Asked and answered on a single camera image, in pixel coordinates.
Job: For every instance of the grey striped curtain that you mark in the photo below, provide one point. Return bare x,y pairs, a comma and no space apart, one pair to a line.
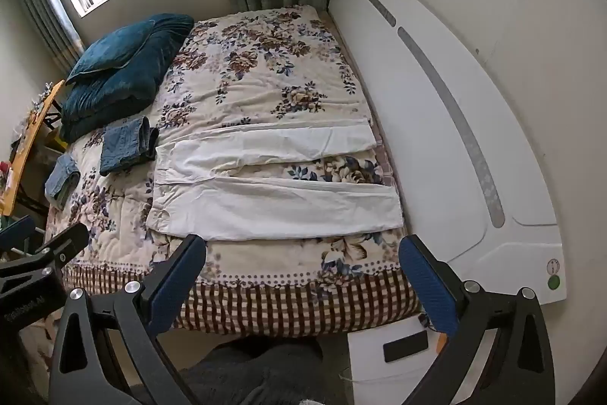
42,16

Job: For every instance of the white pants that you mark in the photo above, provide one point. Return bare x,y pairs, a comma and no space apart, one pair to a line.
265,205

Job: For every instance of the floral blanket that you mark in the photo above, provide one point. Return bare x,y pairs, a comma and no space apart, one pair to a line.
265,68

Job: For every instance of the folded dark blue jeans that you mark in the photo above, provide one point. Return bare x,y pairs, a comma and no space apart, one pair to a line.
123,146

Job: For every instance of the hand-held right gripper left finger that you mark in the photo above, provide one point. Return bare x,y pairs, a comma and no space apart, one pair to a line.
178,279

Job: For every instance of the white bedside cabinet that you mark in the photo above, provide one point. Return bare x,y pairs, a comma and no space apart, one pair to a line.
365,338

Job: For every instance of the folded light blue jeans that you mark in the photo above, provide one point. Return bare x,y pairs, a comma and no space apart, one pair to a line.
61,179

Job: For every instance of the wooden table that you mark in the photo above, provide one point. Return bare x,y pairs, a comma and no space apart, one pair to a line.
23,149

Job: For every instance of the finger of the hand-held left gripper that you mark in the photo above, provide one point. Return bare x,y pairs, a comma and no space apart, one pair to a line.
61,246
16,232

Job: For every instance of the white headboard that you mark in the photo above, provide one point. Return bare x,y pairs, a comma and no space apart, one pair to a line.
427,101

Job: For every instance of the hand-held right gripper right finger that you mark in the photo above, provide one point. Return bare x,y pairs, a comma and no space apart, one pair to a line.
427,286

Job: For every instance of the teal pillow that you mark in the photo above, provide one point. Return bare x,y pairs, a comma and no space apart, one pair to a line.
114,49

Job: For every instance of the teal quilt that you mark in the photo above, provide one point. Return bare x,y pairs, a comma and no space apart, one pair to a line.
118,96

